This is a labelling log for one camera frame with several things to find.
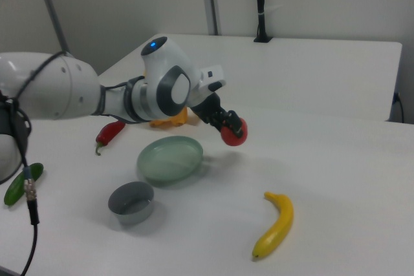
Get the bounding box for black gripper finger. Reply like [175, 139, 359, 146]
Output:
[225, 110, 244, 138]
[212, 117, 228, 133]

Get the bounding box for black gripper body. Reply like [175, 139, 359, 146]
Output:
[193, 94, 228, 127]

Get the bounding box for red apple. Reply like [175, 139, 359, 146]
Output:
[221, 118, 249, 147]

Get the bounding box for grey bowl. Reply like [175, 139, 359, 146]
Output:
[107, 181, 155, 225]

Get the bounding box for orange plush toy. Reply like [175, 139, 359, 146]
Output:
[142, 68, 189, 129]

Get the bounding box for green plate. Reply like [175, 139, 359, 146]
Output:
[136, 135, 204, 184]

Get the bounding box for white table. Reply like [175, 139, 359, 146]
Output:
[96, 32, 403, 124]

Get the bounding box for red chili pepper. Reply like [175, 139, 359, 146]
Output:
[94, 120, 126, 156]

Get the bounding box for yellow banana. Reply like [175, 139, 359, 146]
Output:
[252, 191, 294, 259]

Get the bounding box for green cucumber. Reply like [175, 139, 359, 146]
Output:
[3, 162, 45, 206]

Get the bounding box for black wall cable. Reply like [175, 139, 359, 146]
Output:
[393, 90, 405, 123]

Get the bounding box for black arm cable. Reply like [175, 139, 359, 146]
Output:
[0, 51, 107, 276]

